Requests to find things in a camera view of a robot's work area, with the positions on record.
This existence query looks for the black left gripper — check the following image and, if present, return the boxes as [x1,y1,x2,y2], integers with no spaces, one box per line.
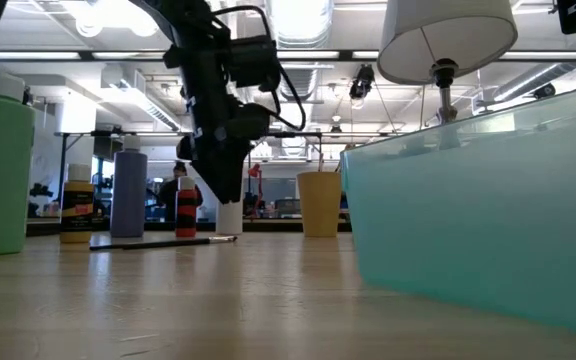
[176,42,272,204]

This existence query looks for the black background rig frame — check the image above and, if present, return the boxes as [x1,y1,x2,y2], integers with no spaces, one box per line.
[53,119,402,201]

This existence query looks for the black ceiling spotlight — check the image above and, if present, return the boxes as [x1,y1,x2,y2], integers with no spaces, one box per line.
[532,82,557,99]

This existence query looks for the small red paint bottle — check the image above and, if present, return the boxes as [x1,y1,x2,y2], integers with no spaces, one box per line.
[175,176,198,239]

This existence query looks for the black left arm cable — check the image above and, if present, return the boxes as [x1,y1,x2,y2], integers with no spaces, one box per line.
[211,4,307,133]

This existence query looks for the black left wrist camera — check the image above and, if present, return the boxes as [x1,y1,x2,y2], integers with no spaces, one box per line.
[227,33,283,95]

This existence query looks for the teal translucent plastic bin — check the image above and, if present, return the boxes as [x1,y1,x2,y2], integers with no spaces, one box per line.
[339,82,576,337]

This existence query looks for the large white paint bottle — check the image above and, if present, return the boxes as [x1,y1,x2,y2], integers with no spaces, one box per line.
[216,197,245,236]

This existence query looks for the large lavender paint bottle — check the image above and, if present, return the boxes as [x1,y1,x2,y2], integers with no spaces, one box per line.
[109,134,149,239]

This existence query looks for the small yellow paint bottle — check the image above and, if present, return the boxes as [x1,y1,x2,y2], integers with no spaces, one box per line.
[59,163,96,245]

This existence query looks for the silver ventilation duct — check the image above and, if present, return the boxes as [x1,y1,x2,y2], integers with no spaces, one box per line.
[265,0,337,104]

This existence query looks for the red desk lamp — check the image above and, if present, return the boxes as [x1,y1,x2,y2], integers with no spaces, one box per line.
[246,163,265,221]

